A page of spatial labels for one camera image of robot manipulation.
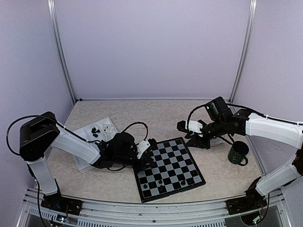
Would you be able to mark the dark green mug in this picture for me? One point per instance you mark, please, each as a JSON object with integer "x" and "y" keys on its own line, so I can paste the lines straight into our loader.
{"x": 238, "y": 153}

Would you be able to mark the left aluminium corner post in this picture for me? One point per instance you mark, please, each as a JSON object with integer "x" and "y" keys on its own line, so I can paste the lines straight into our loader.
{"x": 60, "y": 51}

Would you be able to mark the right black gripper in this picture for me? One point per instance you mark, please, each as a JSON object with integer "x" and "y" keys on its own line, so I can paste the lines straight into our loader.
{"x": 200, "y": 143}

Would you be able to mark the grey spiral collapsible bowl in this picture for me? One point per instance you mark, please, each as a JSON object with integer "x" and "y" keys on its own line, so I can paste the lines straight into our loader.
{"x": 216, "y": 142}

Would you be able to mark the right aluminium corner post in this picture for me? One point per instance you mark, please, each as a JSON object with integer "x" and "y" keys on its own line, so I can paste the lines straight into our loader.
{"x": 244, "y": 51}

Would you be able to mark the pile of black chess pieces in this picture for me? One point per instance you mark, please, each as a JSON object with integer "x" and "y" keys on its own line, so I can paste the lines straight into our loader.
{"x": 95, "y": 132}

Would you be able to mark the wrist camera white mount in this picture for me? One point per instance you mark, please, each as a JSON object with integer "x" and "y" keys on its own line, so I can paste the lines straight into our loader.
{"x": 144, "y": 145}
{"x": 191, "y": 127}

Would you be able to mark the black pawn edge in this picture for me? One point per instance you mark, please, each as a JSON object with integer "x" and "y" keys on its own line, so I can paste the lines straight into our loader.
{"x": 194, "y": 172}

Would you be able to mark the aluminium front frame rail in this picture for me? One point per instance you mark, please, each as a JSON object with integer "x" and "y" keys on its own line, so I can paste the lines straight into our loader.
{"x": 94, "y": 213}

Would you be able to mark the aluminium corner post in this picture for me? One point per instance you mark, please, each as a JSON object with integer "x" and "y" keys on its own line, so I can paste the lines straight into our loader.
{"x": 60, "y": 51}
{"x": 244, "y": 51}

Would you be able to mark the black white chessboard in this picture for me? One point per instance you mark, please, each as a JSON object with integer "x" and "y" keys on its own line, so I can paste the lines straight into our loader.
{"x": 174, "y": 163}

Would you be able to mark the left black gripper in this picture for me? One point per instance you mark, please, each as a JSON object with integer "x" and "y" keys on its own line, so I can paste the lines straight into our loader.
{"x": 145, "y": 160}

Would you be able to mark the white plastic tray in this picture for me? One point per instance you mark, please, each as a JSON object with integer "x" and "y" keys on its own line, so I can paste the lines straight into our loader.
{"x": 85, "y": 132}

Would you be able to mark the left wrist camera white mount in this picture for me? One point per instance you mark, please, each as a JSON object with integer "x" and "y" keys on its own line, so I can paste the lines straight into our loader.
{"x": 144, "y": 145}

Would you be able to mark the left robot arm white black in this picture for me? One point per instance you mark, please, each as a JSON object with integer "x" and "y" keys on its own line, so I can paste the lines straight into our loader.
{"x": 44, "y": 131}

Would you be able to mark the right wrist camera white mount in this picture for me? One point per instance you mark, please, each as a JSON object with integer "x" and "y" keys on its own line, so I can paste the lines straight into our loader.
{"x": 191, "y": 127}

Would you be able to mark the pile of white chess pieces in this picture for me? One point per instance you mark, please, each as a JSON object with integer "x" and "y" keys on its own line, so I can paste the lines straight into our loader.
{"x": 107, "y": 129}

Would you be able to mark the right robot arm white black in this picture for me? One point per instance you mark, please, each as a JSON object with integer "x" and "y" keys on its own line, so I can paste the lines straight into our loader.
{"x": 248, "y": 122}

